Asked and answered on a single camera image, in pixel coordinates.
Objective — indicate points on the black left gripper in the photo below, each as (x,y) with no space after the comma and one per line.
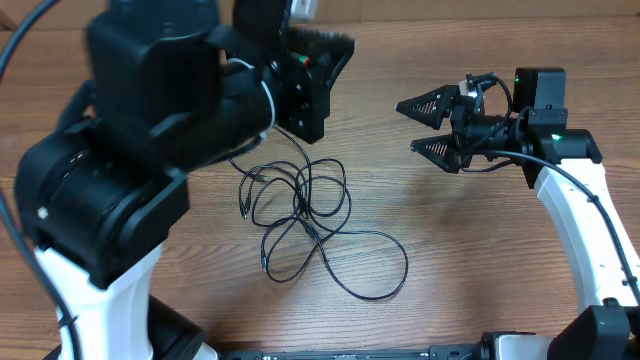
(308,82)

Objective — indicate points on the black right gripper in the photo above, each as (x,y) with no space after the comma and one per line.
(443,102)

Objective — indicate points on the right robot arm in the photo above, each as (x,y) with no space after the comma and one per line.
(565,169)

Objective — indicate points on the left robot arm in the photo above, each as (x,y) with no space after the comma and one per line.
(172,90)

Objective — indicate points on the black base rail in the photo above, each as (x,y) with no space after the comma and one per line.
(345,354)

